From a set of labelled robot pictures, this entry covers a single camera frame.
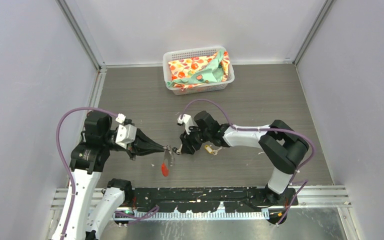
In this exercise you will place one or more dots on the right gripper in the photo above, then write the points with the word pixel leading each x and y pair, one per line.
pixel 187 141

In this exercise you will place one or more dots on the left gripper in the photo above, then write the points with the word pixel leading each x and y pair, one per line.
pixel 142 145

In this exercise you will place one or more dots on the metal key holder red handle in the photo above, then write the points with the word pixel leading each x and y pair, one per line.
pixel 168 160

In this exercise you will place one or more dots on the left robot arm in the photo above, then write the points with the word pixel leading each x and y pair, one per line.
pixel 103 132

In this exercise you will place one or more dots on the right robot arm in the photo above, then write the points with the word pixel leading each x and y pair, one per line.
pixel 284 147

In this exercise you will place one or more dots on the colourful patterned cloth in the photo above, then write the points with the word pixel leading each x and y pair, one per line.
pixel 197 71

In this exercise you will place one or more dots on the white plastic basket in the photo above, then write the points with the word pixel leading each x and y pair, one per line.
pixel 198 53

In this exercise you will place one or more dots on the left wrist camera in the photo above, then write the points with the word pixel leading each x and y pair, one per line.
pixel 126 134

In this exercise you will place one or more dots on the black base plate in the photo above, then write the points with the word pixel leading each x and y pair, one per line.
pixel 245 199

